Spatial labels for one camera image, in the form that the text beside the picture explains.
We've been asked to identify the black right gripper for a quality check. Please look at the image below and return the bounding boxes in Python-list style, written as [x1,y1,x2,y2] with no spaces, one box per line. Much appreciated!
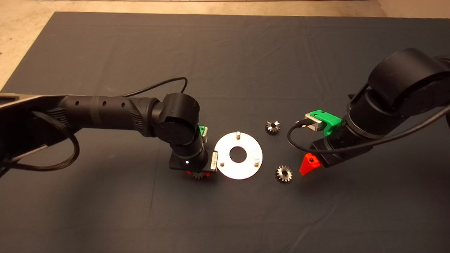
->
[299,137,373,176]

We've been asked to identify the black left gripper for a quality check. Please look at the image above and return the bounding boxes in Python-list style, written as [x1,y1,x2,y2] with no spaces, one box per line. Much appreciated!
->
[169,149,219,176]

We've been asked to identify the round metal carrier plate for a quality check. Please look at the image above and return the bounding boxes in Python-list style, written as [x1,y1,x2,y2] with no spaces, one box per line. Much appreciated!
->
[214,131,263,180]

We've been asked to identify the dark grey table cloth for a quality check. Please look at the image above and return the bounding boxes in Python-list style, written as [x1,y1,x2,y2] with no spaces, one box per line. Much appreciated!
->
[0,11,450,253]

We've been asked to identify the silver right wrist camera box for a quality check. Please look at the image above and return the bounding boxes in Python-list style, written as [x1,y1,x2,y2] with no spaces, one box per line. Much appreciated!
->
[304,112,324,132]

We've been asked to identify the green right camera mount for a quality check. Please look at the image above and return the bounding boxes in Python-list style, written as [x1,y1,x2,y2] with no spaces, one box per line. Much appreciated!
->
[309,110,342,137]

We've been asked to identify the black left camera cable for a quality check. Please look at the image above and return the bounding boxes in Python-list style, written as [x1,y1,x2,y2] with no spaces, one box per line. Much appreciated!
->
[121,77,188,98]

